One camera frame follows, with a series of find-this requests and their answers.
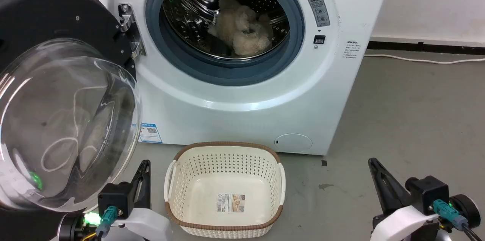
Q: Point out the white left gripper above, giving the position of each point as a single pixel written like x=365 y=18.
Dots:
x=146 y=224

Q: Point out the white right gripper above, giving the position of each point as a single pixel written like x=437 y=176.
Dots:
x=401 y=222

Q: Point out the black washer door glass bowl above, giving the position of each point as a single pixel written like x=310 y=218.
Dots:
x=45 y=10

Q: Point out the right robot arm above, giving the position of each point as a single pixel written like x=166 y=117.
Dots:
x=468 y=208

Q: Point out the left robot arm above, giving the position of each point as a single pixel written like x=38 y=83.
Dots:
x=74 y=229

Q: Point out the white front-load washing machine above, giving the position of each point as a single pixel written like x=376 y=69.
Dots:
x=227 y=119

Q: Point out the black door latch socket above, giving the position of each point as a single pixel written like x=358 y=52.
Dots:
x=319 y=39

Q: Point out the metal door hinge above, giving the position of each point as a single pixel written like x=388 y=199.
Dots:
x=127 y=17

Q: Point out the blue white energy label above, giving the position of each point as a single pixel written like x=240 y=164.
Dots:
x=150 y=133

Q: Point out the cream perforated laundry basket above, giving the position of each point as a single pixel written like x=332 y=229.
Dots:
x=227 y=165

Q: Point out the paper product label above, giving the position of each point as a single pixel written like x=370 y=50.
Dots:
x=231 y=203

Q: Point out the round white filter cover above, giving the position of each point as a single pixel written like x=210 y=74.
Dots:
x=293 y=143

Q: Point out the black baseboard strip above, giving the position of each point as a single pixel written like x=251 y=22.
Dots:
x=435 y=47

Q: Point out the beige fluffy plush toy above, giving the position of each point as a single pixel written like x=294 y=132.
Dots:
x=242 y=32

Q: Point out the stainless steel washer drum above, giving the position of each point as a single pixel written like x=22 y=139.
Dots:
x=189 y=6

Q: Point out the grey warning sticker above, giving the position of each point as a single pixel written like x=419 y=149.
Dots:
x=318 y=9

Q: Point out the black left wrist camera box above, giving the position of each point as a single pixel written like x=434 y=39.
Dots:
x=115 y=199

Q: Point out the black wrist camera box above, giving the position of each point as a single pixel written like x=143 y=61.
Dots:
x=115 y=199
x=426 y=191

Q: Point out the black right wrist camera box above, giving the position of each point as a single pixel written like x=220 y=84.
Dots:
x=426 y=191

